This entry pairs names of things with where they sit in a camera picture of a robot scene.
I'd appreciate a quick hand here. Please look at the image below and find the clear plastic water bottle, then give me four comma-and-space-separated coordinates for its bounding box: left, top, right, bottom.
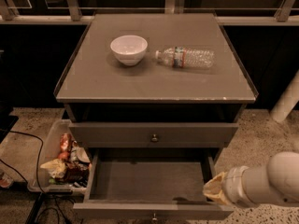
155, 47, 215, 69

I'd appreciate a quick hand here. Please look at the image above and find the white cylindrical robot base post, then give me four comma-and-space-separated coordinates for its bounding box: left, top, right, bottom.
270, 70, 299, 122

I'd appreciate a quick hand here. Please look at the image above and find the brown snack bag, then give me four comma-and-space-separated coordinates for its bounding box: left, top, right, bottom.
64, 162, 89, 182

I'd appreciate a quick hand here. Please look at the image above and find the grey wooden drawer cabinet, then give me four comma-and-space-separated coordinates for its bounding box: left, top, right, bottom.
53, 12, 259, 151

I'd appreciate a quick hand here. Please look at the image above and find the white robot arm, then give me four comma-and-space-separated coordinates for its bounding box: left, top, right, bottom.
203, 152, 299, 208

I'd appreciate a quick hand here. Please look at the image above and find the red white object at left edge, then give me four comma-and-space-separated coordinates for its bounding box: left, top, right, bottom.
0, 173, 14, 189

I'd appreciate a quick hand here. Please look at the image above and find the yellow snack bag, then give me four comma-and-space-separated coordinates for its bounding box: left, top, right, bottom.
40, 159, 66, 178

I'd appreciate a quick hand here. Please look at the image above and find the white ceramic bowl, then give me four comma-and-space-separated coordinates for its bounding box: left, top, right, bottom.
110, 35, 148, 66

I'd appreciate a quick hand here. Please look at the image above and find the clear plastic storage bin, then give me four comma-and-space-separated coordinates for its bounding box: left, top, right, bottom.
27, 119, 87, 194

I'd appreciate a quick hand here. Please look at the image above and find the metal window railing frame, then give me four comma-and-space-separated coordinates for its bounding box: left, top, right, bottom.
0, 0, 299, 26

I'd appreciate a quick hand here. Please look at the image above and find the black cable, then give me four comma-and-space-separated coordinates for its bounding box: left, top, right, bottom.
0, 128, 73, 224

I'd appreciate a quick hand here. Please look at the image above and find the grey drawer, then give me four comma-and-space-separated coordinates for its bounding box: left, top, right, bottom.
69, 122, 238, 148
74, 148, 233, 221

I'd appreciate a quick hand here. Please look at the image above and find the red snack bag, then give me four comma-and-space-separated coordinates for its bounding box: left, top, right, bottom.
60, 133, 72, 152

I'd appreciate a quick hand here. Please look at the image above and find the grey top drawer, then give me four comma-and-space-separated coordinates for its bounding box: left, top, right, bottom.
69, 122, 238, 148

